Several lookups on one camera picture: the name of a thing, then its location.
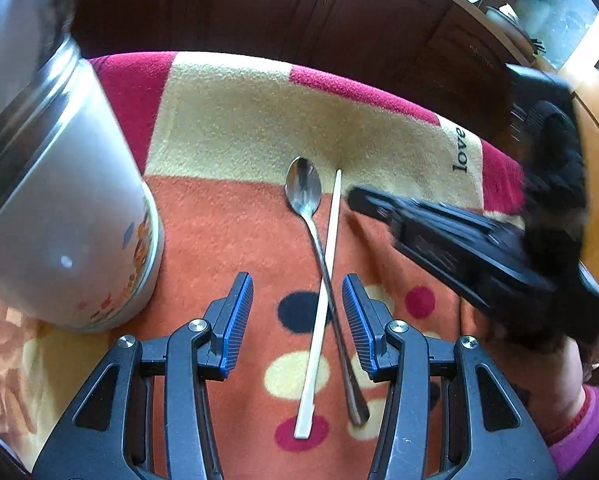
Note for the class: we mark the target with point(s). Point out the person's right hand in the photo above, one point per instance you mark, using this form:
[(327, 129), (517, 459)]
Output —
[(544, 380)]

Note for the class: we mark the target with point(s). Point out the person's right forearm pink sleeve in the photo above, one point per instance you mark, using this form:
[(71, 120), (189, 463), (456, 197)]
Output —
[(579, 435)]

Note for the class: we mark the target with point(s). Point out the dark wooden cabinet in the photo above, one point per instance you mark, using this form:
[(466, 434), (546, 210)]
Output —
[(279, 5)]

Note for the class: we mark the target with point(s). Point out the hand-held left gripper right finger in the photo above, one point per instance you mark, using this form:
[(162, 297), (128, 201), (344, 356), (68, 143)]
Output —
[(357, 320)]

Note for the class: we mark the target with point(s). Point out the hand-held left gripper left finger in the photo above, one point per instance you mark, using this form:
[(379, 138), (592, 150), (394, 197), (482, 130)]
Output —
[(237, 320)]

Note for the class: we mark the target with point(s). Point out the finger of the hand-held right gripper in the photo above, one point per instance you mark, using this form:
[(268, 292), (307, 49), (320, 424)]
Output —
[(439, 230)]

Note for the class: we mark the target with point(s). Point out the white chopstick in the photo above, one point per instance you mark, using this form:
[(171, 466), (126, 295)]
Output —
[(312, 360)]

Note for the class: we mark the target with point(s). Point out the small white bowl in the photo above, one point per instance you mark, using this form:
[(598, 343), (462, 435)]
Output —
[(507, 22)]

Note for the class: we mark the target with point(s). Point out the floral orange red blanket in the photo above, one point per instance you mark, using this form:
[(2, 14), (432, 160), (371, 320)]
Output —
[(229, 160)]

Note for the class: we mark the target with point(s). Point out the white steel-rimmed utensil canister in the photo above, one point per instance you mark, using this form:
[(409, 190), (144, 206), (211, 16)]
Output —
[(64, 200)]

